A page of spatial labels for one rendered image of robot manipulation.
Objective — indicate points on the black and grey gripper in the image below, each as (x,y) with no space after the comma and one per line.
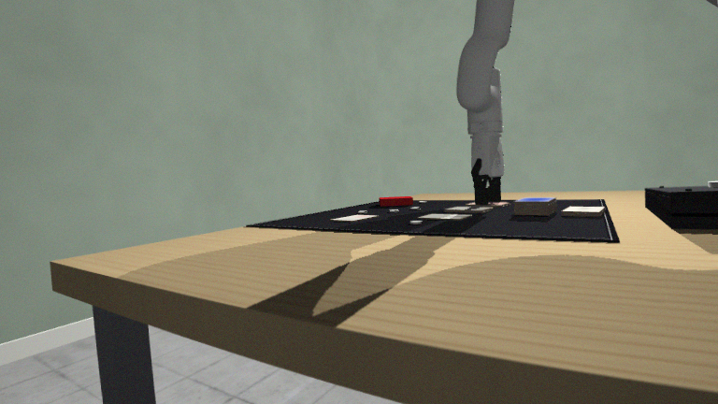
(487,160)

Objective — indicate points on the black card cloth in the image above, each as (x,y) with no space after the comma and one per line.
(499,221)

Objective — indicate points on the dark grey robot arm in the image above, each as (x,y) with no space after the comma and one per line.
(478,85)

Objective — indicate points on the red rectangular block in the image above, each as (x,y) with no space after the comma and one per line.
(395,201)

